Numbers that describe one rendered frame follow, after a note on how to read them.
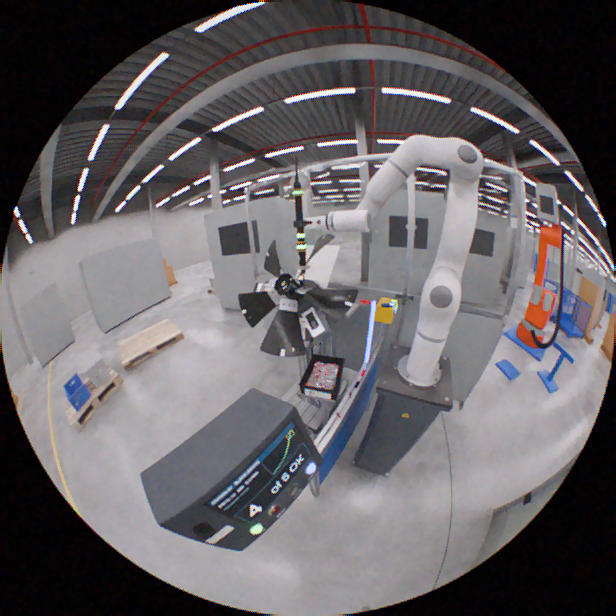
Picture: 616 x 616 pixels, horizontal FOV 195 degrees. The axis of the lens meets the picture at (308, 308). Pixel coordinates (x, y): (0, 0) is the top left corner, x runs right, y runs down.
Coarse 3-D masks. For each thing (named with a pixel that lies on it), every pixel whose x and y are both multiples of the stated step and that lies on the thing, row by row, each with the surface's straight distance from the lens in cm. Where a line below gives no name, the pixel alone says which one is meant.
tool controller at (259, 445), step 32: (224, 416) 32; (256, 416) 28; (288, 416) 26; (192, 448) 31; (224, 448) 27; (256, 448) 25; (288, 448) 29; (160, 480) 31; (192, 480) 27; (224, 480) 25; (256, 480) 28; (288, 480) 34; (160, 512) 29; (192, 512) 27; (224, 512) 29; (224, 544) 37
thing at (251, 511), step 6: (258, 498) 31; (246, 504) 30; (252, 504) 31; (258, 504) 32; (264, 504) 33; (270, 504) 34; (240, 510) 31; (246, 510) 32; (252, 510) 32; (258, 510) 33; (264, 510) 35; (234, 516) 31; (240, 516) 32; (246, 516) 33; (252, 516) 34; (258, 516) 35
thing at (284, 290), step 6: (282, 276) 93; (288, 276) 91; (276, 282) 94; (288, 282) 89; (294, 282) 88; (300, 282) 98; (276, 288) 92; (282, 288) 89; (288, 288) 87; (294, 288) 88; (282, 294) 88; (288, 294) 89; (294, 294) 90; (300, 300) 94
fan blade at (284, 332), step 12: (288, 312) 90; (276, 324) 88; (288, 324) 88; (276, 336) 87; (288, 336) 87; (300, 336) 88; (264, 348) 88; (276, 348) 87; (288, 348) 86; (300, 348) 87
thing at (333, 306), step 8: (320, 288) 90; (312, 296) 82; (320, 296) 82; (328, 296) 81; (336, 296) 82; (344, 296) 82; (352, 296) 82; (320, 304) 78; (328, 304) 77; (336, 304) 77; (344, 304) 78; (352, 304) 78; (328, 312) 75; (336, 312) 75; (344, 312) 75; (336, 320) 72
